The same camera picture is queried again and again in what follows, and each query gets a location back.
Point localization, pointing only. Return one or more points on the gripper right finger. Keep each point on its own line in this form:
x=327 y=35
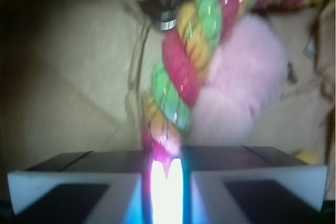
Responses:
x=247 y=184

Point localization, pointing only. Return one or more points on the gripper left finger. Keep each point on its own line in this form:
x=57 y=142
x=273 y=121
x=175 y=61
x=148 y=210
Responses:
x=83 y=187

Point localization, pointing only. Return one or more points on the pink plush toy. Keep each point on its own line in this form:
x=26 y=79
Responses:
x=247 y=73

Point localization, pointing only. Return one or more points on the brown paper bag bin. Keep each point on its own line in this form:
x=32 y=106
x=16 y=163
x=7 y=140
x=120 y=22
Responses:
x=97 y=75

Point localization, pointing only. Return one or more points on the black round keychain fob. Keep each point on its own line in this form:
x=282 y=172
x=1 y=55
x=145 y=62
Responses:
x=163 y=13

